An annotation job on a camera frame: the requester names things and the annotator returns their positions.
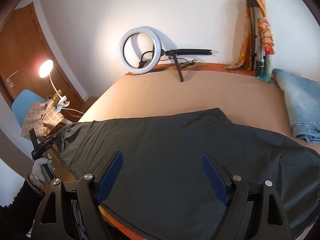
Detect white ring light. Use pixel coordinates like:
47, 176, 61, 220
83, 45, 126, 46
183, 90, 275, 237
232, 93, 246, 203
119, 26, 163, 75

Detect folded light blue jeans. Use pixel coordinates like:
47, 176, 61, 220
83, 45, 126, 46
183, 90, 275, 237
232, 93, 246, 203
273, 68, 319, 143

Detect black tripod stand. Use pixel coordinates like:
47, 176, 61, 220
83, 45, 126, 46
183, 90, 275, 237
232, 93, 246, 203
164, 49, 212, 82

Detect white clip desk lamp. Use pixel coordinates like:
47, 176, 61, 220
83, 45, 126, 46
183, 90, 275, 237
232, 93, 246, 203
39, 60, 84, 117

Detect beige checkered cloth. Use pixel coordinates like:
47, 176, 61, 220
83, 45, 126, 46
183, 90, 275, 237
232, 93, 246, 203
21, 100, 64, 140

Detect orange patterned scarf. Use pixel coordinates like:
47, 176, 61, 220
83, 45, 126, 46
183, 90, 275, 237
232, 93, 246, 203
225, 0, 275, 83

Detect left gloved hand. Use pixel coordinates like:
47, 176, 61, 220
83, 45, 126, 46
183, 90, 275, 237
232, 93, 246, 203
29, 154, 55, 187

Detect folded metal tripod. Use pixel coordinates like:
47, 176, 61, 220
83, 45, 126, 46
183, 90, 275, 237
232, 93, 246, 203
247, 0, 265, 77

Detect light blue chair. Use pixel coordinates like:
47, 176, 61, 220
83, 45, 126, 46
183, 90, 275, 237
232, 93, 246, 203
11, 89, 46, 128

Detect black power cable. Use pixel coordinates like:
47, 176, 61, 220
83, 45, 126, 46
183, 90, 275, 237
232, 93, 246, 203
138, 51, 197, 72

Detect dark grey pants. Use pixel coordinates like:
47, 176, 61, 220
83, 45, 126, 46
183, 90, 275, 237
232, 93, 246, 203
57, 108, 319, 239

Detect brown wooden door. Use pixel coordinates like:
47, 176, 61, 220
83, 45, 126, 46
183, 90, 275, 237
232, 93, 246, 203
1, 3, 84, 102

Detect left dark sleeved forearm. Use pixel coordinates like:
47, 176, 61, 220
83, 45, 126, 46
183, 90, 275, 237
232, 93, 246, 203
1, 176, 44, 239

